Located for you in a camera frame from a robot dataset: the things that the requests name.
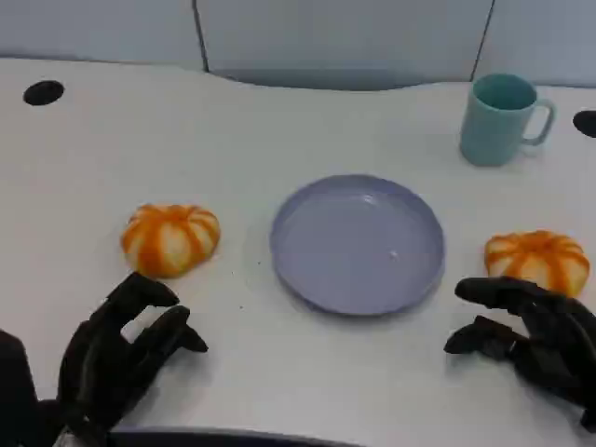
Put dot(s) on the pale green mug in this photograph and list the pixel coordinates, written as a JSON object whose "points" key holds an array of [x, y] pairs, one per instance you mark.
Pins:
{"points": [[491, 132]]}

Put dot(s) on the grey partition panel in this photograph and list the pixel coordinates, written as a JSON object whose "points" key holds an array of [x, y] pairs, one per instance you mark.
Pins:
{"points": [[545, 32], [93, 28], [344, 32]]}

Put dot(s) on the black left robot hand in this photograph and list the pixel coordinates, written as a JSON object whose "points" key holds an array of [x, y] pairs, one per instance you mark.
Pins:
{"points": [[88, 368]]}

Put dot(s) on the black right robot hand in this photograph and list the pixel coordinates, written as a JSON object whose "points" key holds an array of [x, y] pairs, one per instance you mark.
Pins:
{"points": [[559, 344]]}

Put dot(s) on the orange white toy bread roll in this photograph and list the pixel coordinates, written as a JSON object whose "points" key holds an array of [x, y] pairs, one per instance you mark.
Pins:
{"points": [[535, 258], [170, 239]]}

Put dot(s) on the lilac plate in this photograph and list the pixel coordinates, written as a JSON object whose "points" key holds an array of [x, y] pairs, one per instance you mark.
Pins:
{"points": [[356, 247]]}

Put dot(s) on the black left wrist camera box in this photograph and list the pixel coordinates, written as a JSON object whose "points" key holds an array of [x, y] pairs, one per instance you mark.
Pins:
{"points": [[16, 368]]}

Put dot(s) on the dark robot torso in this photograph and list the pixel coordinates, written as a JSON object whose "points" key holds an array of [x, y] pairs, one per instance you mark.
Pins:
{"points": [[233, 439]]}

